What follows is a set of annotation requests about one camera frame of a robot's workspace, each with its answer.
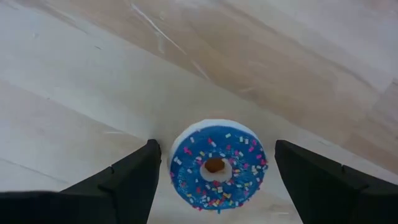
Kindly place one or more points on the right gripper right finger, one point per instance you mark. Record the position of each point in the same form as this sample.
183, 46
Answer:
335, 196

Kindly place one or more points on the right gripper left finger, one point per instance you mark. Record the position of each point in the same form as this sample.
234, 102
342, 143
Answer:
93, 202

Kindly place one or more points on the small blue-purple sprinkled donut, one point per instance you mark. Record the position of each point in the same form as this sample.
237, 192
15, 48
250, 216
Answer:
192, 177

